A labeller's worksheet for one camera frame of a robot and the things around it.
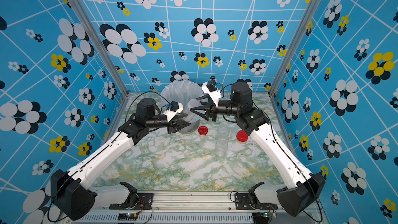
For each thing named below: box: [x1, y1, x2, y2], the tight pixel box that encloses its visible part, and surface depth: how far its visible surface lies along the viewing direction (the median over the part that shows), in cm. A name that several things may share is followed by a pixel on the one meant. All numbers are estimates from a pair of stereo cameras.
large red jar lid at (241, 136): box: [236, 130, 249, 143], surface depth 96 cm
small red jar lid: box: [197, 125, 209, 136], surface depth 101 cm
